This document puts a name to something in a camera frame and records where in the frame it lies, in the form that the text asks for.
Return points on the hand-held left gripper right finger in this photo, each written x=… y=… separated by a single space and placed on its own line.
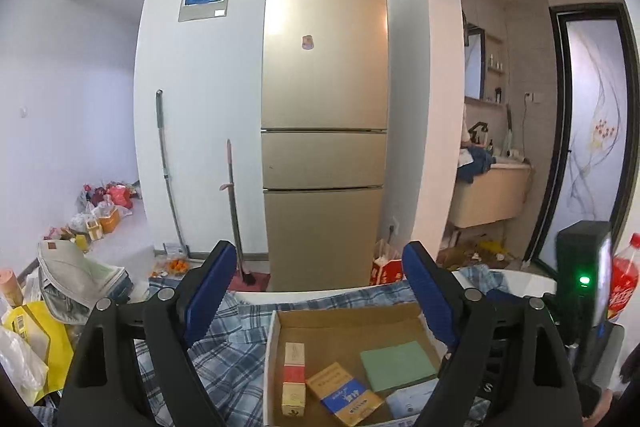
x=425 y=292

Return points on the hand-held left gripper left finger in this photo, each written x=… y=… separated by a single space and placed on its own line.
x=210 y=292

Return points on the green packet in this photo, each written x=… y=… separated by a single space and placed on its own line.
x=397 y=364

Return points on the cardboard box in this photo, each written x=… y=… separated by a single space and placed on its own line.
x=345 y=342

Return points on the light blue tissue packet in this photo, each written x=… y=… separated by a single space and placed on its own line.
x=412 y=399

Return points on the red and yellow small box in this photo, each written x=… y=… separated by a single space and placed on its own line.
x=293 y=382

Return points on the blue and yellow small box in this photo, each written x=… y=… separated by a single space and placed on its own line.
x=345 y=394

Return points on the red and white carton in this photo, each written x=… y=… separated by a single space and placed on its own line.
x=387 y=267

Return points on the red soda bottle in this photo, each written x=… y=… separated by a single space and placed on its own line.
x=625 y=282

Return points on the blue plaid blanket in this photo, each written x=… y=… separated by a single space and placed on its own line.
x=235 y=357

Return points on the wooden vanity cabinet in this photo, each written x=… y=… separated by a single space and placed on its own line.
x=490 y=197

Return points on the pile of bagged groceries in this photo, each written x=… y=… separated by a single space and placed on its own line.
x=100 y=212

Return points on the blue clothing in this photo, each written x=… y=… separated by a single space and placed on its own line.
x=477 y=162

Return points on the yellow shopping bag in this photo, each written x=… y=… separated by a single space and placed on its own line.
x=45 y=332

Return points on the black faucet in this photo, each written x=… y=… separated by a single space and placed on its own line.
x=479 y=131

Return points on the black framed glass door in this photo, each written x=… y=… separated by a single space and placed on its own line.
x=590 y=122

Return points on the orange capped container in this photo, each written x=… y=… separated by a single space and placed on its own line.
x=10 y=287

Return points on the white plastic bag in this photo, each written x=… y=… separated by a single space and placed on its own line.
x=20 y=362

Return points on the gold refrigerator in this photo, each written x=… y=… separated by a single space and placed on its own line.
x=325 y=107

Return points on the bathroom mirror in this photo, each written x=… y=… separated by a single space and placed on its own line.
x=475 y=64

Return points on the pink fridge magnet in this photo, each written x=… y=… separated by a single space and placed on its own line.
x=307 y=42

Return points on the bathroom wall socket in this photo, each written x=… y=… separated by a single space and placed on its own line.
x=533 y=97

